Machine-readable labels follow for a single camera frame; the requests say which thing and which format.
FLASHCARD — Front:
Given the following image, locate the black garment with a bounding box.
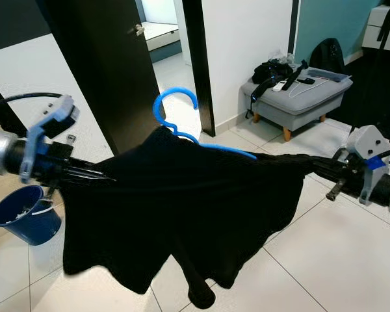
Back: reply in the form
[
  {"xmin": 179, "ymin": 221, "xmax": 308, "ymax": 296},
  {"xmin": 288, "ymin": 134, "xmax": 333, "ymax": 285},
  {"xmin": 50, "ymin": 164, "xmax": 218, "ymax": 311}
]
[{"xmin": 57, "ymin": 125, "xmax": 316, "ymax": 309}]

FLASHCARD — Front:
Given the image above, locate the black clothes pile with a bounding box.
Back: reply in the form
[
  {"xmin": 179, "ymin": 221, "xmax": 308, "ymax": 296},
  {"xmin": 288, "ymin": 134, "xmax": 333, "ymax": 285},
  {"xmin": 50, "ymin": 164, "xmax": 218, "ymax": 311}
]
[{"xmin": 246, "ymin": 57, "xmax": 293, "ymax": 121}]

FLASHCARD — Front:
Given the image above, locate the blue bucket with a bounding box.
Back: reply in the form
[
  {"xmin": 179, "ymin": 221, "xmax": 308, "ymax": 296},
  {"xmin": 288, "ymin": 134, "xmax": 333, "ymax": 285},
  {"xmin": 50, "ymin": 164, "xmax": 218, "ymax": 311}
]
[{"xmin": 0, "ymin": 185, "xmax": 63, "ymax": 246}]

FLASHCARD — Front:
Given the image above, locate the blue plastic hanger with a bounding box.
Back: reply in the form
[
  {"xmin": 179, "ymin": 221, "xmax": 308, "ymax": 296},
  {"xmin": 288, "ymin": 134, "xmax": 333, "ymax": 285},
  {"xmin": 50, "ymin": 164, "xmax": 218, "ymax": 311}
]
[{"xmin": 153, "ymin": 86, "xmax": 257, "ymax": 160}]

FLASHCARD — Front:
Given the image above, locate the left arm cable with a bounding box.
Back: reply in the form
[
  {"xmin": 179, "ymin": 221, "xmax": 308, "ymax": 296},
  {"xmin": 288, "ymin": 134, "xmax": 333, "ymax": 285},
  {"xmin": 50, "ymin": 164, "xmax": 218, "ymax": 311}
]
[{"xmin": 0, "ymin": 92, "xmax": 64, "ymax": 111}]

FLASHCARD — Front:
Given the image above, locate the white bed with teal base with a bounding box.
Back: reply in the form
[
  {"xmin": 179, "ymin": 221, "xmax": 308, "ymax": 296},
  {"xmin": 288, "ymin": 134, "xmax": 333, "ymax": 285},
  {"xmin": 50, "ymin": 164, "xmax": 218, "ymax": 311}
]
[{"xmin": 140, "ymin": 0, "xmax": 183, "ymax": 62}]

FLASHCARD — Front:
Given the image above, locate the black metal clothes rack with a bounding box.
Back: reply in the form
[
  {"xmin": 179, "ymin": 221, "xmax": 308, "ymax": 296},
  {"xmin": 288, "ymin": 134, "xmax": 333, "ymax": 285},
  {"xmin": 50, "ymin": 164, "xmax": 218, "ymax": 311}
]
[{"xmin": 351, "ymin": 0, "xmax": 390, "ymax": 150}]

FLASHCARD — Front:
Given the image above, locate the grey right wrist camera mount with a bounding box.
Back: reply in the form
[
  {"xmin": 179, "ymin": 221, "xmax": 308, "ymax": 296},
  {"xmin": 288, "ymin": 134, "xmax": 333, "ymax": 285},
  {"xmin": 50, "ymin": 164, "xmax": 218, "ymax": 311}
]
[{"xmin": 343, "ymin": 125, "xmax": 390, "ymax": 205}]

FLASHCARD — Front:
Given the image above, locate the black door frame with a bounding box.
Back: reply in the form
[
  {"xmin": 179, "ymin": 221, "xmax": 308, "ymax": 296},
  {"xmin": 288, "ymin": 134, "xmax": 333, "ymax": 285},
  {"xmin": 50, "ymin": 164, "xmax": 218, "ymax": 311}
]
[{"xmin": 182, "ymin": 0, "xmax": 216, "ymax": 137}]

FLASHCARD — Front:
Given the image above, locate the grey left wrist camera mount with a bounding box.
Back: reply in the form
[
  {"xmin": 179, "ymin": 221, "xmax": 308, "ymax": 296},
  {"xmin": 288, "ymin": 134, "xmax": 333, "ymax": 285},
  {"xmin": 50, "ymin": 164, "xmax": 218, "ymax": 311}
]
[{"xmin": 19, "ymin": 94, "xmax": 79, "ymax": 185}]

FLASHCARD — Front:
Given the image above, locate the grey upholstered ottoman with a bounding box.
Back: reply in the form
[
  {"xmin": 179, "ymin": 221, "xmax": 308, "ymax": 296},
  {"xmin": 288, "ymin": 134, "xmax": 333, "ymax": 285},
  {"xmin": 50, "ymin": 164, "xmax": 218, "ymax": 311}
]
[{"xmin": 240, "ymin": 67, "xmax": 354, "ymax": 142}]

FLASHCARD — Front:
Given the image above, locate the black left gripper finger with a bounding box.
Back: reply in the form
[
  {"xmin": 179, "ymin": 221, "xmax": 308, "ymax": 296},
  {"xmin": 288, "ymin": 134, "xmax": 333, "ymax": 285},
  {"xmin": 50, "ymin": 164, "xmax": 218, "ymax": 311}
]
[
  {"xmin": 68, "ymin": 169, "xmax": 116, "ymax": 187},
  {"xmin": 70, "ymin": 158, "xmax": 117, "ymax": 179}
]

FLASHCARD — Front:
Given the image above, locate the black flat strap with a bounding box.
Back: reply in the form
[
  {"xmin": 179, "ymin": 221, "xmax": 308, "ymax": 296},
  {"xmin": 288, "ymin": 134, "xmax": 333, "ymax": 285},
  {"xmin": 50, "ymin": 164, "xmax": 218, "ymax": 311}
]
[{"xmin": 283, "ymin": 60, "xmax": 309, "ymax": 92}]

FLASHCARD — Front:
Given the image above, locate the black backpack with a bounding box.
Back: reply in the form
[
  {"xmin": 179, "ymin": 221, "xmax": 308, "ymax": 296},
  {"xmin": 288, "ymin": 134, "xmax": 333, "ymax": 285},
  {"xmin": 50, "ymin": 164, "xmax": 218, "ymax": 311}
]
[{"xmin": 309, "ymin": 38, "xmax": 345, "ymax": 73}]

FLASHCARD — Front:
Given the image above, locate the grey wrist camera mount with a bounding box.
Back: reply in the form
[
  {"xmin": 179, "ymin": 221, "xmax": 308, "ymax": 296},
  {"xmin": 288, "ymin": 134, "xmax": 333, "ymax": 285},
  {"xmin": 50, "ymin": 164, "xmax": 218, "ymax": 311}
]
[
  {"xmin": 19, "ymin": 94, "xmax": 79, "ymax": 185},
  {"xmin": 343, "ymin": 125, "xmax": 390, "ymax": 205}
]

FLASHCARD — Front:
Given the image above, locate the black door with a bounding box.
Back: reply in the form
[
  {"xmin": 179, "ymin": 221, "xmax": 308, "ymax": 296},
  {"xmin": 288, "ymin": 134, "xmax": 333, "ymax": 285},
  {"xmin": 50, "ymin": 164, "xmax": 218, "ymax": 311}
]
[{"xmin": 36, "ymin": 0, "xmax": 163, "ymax": 157}]

